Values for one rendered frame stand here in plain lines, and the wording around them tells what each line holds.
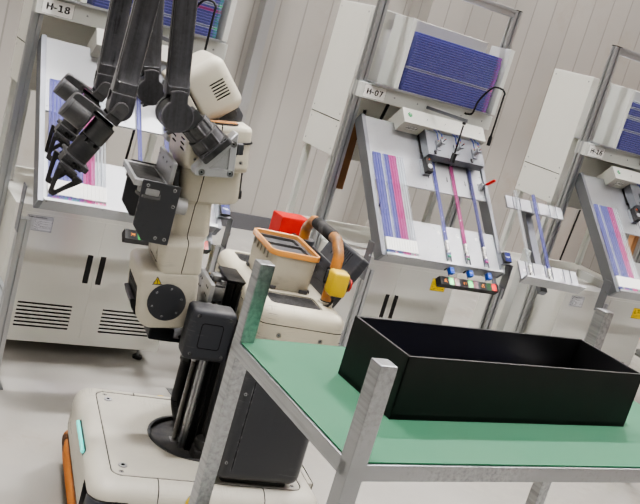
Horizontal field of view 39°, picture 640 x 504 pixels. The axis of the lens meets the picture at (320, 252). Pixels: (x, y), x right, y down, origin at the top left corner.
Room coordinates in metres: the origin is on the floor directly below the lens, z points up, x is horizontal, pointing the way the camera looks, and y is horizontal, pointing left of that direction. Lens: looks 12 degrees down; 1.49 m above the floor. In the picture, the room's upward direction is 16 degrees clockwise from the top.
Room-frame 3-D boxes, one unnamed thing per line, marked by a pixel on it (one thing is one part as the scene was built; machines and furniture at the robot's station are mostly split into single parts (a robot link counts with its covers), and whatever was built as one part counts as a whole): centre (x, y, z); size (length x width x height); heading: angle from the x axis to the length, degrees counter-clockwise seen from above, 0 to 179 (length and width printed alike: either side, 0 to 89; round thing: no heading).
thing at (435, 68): (4.44, -0.34, 1.52); 0.51 x 0.13 x 0.27; 121
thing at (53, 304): (3.62, 0.91, 0.66); 1.01 x 0.73 x 1.31; 31
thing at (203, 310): (2.39, 0.34, 0.68); 0.28 x 0.27 x 0.25; 22
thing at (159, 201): (2.40, 0.47, 0.99); 0.28 x 0.16 x 0.22; 22
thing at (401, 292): (4.52, -0.22, 0.31); 0.70 x 0.65 x 0.62; 121
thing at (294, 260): (2.56, 0.10, 0.87); 0.23 x 0.15 x 0.11; 22
